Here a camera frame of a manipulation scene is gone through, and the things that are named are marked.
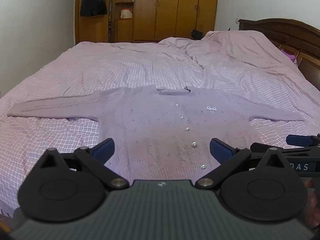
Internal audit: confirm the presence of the wooden wardrobe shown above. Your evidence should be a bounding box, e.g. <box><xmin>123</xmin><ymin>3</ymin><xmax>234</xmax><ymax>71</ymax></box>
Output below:
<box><xmin>74</xmin><ymin>0</ymin><xmax>220</xmax><ymax>43</ymax></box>

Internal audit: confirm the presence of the lilac knit cardigan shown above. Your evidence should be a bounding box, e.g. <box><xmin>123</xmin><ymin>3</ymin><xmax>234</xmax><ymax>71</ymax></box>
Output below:
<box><xmin>7</xmin><ymin>85</ymin><xmax>305</xmax><ymax>180</ymax></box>

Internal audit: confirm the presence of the dark wooden headboard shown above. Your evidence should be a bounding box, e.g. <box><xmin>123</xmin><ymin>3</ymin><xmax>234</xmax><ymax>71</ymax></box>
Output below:
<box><xmin>237</xmin><ymin>19</ymin><xmax>320</xmax><ymax>92</ymax></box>

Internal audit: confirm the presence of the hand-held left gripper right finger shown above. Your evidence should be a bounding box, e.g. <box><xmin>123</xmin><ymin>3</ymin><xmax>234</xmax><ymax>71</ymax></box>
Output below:
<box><xmin>195</xmin><ymin>138</ymin><xmax>287</xmax><ymax>189</ymax></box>

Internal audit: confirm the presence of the person's right hand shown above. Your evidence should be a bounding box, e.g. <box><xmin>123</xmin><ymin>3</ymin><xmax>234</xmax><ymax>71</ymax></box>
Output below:
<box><xmin>305</xmin><ymin>179</ymin><xmax>320</xmax><ymax>228</ymax></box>

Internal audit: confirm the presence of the purple cloth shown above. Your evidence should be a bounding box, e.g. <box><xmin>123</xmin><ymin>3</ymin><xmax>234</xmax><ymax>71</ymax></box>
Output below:
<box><xmin>280</xmin><ymin>49</ymin><xmax>298</xmax><ymax>63</ymax></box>

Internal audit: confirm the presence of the pink checked bed sheet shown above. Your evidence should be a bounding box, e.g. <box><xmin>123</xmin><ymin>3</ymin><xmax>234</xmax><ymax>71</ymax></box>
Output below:
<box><xmin>0</xmin><ymin>30</ymin><xmax>320</xmax><ymax>217</ymax></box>

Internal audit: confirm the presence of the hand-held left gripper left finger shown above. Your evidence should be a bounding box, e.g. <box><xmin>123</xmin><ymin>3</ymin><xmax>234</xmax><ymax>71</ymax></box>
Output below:
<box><xmin>40</xmin><ymin>138</ymin><xmax>129</xmax><ymax>189</ymax></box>

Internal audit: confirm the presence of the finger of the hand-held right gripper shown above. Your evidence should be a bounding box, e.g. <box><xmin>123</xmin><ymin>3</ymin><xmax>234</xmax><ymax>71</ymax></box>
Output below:
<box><xmin>286</xmin><ymin>134</ymin><xmax>320</xmax><ymax>146</ymax></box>
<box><xmin>251</xmin><ymin>142</ymin><xmax>320</xmax><ymax>159</ymax></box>

